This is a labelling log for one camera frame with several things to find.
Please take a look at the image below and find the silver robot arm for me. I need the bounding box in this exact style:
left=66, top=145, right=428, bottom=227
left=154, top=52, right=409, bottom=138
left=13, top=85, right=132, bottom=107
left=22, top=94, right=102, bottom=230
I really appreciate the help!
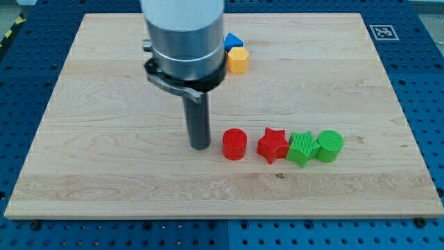
left=140, top=0, right=225, bottom=103

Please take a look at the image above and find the red star block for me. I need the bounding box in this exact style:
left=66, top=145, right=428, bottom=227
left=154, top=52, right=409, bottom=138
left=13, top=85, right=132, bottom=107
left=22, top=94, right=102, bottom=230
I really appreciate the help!
left=256, top=127, right=289, bottom=165

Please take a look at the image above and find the green star block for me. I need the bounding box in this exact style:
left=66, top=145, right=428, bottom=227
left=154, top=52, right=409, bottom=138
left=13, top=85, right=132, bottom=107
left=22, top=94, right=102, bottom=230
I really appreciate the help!
left=286, top=131, right=321, bottom=168

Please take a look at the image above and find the red cylinder block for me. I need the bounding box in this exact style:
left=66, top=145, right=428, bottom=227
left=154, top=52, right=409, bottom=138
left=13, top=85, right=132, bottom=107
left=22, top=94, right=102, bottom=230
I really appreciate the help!
left=222, top=128, right=248, bottom=160

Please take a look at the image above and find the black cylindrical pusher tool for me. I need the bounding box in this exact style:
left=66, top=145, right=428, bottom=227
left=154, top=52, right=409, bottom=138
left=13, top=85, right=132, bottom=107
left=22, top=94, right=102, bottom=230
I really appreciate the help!
left=182, top=93, right=211, bottom=150

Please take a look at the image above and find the yellow hexagon block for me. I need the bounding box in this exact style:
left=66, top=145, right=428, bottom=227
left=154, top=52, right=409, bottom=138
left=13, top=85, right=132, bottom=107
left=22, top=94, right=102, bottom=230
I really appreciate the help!
left=227, top=47, right=250, bottom=74

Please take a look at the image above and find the wooden board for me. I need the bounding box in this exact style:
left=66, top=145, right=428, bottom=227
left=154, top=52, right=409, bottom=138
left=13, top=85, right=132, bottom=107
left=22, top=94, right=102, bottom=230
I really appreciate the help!
left=4, top=13, right=443, bottom=220

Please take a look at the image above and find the blue triangle block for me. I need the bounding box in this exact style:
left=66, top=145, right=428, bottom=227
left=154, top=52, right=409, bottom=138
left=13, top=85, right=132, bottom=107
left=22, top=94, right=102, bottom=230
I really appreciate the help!
left=224, top=33, right=244, bottom=53

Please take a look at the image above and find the green cylinder block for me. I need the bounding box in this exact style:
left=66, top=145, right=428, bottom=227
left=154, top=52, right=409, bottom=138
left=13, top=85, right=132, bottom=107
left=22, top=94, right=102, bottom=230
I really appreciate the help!
left=316, top=130, right=344, bottom=163

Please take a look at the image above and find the white fiducial marker tag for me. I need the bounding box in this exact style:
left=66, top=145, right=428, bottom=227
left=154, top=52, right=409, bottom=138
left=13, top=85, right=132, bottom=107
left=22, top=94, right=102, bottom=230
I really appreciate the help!
left=370, top=24, right=399, bottom=41

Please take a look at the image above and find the black yellow hazard tape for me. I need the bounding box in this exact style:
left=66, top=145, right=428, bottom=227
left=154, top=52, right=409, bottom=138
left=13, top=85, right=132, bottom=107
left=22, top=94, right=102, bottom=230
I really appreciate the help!
left=1, top=12, right=26, bottom=51

